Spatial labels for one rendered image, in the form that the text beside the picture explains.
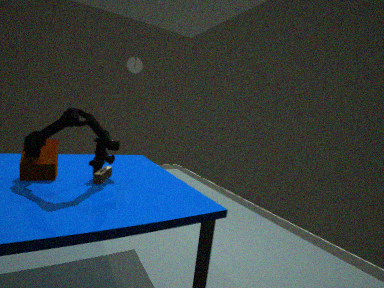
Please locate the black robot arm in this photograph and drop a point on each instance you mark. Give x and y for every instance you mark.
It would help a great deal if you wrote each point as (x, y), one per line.
(70, 118)

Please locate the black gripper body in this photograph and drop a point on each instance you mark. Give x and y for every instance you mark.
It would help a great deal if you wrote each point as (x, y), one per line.
(97, 159)

